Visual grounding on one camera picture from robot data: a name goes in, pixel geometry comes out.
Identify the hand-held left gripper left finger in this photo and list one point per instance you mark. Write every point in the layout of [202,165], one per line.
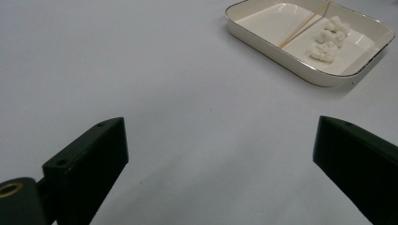
[90,162]

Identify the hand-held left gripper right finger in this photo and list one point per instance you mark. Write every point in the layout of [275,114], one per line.
[359,162]

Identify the thin wooden skewer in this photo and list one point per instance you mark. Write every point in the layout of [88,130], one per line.
[300,28]

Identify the white tray with metallic rim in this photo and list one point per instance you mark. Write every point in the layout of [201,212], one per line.
[269,23]

